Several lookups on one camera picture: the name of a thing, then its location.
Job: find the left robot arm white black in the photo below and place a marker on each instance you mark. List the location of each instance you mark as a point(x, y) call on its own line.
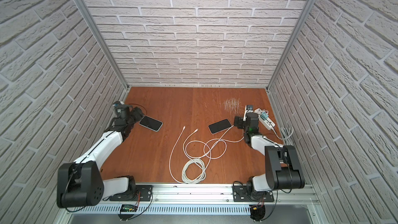
point(80, 183)

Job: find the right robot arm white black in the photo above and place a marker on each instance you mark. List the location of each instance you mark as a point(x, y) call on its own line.
point(283, 170)

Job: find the right controller board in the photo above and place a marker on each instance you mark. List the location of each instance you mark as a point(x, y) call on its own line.
point(257, 212)

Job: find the phone with grey case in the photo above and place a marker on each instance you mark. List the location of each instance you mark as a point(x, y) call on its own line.
point(151, 124)

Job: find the phone with pink case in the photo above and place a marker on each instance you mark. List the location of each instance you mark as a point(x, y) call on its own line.
point(219, 126)

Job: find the left controller board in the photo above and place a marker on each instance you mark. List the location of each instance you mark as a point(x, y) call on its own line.
point(128, 208)

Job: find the white power strip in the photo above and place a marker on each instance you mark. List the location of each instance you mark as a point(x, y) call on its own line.
point(269, 124)

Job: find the aluminium front rail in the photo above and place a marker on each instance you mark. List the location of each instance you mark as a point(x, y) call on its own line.
point(212, 199)

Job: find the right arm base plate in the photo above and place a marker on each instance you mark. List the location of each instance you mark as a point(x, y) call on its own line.
point(243, 193)

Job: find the controller board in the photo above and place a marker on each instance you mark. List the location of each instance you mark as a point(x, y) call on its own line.
point(257, 212)
point(128, 208)

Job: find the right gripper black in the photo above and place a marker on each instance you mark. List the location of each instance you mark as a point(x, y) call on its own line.
point(239, 121)

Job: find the teal USB charger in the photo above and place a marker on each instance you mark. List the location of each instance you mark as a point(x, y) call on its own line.
point(264, 115)

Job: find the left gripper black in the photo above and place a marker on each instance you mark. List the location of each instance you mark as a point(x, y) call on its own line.
point(134, 115)

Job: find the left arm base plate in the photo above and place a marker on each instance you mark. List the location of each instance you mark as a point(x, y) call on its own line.
point(141, 192)

